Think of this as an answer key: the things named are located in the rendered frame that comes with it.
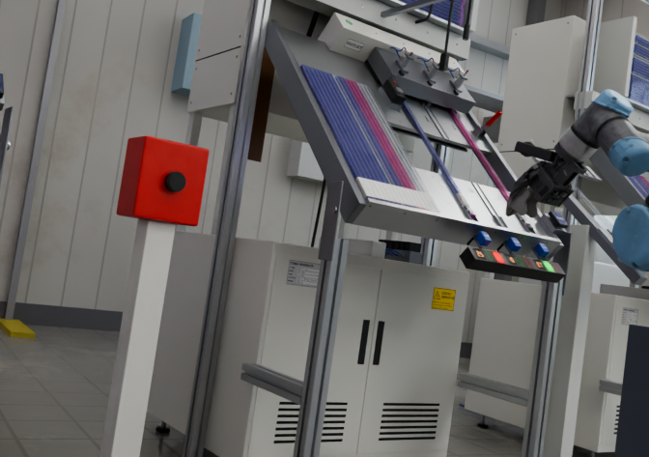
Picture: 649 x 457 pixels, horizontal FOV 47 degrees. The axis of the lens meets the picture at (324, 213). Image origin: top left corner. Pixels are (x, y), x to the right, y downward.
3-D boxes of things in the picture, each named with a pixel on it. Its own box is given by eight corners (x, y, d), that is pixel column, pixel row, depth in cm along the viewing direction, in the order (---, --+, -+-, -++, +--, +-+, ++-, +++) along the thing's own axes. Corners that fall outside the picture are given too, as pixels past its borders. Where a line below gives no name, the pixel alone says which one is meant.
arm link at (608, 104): (618, 103, 150) (599, 80, 156) (581, 144, 155) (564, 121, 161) (643, 116, 153) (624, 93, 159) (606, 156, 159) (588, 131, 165)
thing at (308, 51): (481, 163, 224) (492, 152, 221) (300, 113, 186) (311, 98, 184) (437, 96, 245) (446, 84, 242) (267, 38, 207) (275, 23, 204)
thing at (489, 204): (548, 250, 200) (555, 242, 198) (355, 212, 162) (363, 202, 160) (515, 200, 212) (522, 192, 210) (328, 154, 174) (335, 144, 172)
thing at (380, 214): (544, 260, 200) (562, 242, 196) (352, 224, 162) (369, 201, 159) (541, 256, 201) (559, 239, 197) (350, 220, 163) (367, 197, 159)
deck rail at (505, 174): (549, 261, 201) (564, 245, 198) (544, 260, 200) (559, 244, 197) (440, 98, 246) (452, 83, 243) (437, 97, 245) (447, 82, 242)
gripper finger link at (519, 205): (508, 227, 170) (534, 199, 165) (495, 210, 174) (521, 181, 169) (517, 229, 172) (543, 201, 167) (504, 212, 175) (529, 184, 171)
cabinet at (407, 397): (444, 481, 219) (471, 271, 223) (237, 497, 179) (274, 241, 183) (318, 424, 272) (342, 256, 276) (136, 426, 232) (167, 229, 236)
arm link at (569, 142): (564, 123, 161) (587, 130, 165) (550, 138, 163) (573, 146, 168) (582, 145, 156) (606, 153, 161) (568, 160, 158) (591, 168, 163)
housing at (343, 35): (439, 106, 243) (465, 72, 235) (318, 67, 215) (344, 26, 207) (430, 92, 248) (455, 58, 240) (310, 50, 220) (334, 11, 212)
